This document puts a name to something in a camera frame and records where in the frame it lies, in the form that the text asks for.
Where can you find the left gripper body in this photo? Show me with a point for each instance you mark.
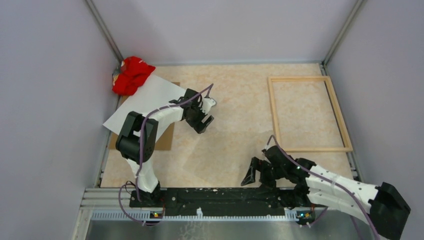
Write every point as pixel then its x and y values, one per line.
pixel 196 118

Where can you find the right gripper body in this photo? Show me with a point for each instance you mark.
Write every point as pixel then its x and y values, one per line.
pixel 268 173

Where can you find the printed photo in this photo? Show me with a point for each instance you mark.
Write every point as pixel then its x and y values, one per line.
pixel 156 92

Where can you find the wooden picture frame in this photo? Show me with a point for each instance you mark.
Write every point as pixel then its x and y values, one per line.
pixel 347 144

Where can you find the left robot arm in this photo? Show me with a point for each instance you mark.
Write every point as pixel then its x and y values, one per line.
pixel 139 133

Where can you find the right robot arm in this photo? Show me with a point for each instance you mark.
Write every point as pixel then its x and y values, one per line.
pixel 380 206

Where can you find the red cloth doll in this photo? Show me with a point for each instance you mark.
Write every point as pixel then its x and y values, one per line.
pixel 131 74

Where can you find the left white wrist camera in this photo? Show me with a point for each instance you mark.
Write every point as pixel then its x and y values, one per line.
pixel 207 104

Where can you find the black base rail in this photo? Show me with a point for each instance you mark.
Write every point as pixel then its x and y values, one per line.
pixel 225 202

